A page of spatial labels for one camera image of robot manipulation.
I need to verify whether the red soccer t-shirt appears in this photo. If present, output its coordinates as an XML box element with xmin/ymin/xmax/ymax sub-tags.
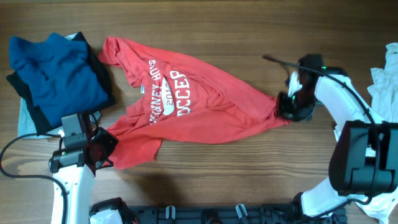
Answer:
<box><xmin>98</xmin><ymin>36</ymin><xmax>287</xmax><ymax>169</ymax></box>

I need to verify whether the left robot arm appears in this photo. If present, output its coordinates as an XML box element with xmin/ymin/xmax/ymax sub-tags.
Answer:
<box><xmin>49</xmin><ymin>113</ymin><xmax>118</xmax><ymax>224</ymax></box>

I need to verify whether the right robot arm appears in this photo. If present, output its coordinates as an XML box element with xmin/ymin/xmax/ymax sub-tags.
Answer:
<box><xmin>277</xmin><ymin>54</ymin><xmax>397</xmax><ymax>223</ymax></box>

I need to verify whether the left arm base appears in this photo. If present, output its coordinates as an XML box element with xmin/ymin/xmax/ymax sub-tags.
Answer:
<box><xmin>89</xmin><ymin>197</ymin><xmax>139</xmax><ymax>224</ymax></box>

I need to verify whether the white crumpled clothes pile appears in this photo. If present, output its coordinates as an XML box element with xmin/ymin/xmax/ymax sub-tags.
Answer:
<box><xmin>368</xmin><ymin>42</ymin><xmax>397</xmax><ymax>123</ymax></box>

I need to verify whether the black folded shirt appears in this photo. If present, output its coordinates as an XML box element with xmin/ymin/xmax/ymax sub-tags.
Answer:
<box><xmin>6</xmin><ymin>42</ymin><xmax>115</xmax><ymax>135</ymax></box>

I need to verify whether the grey folded shirt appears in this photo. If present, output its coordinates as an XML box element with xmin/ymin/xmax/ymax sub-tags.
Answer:
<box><xmin>17</xmin><ymin>32</ymin><xmax>101</xmax><ymax>139</ymax></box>

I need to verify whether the blue folded shirt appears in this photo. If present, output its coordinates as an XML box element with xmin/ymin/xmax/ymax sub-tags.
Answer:
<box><xmin>9</xmin><ymin>33</ymin><xmax>109</xmax><ymax>126</ymax></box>

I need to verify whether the right black cable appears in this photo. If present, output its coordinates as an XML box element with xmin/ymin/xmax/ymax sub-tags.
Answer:
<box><xmin>262</xmin><ymin>55</ymin><xmax>382</xmax><ymax>206</ymax></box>

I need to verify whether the black cable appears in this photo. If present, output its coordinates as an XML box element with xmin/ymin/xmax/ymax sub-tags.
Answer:
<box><xmin>262</xmin><ymin>55</ymin><xmax>382</xmax><ymax>206</ymax></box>
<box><xmin>0</xmin><ymin>133</ymin><xmax>69</xmax><ymax>224</ymax></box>

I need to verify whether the left black cable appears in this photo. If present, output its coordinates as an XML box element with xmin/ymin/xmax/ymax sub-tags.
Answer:
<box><xmin>0</xmin><ymin>133</ymin><xmax>69</xmax><ymax>224</ymax></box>

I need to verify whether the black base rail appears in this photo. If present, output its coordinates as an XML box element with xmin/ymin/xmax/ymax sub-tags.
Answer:
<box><xmin>130</xmin><ymin>203</ymin><xmax>348</xmax><ymax>224</ymax></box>

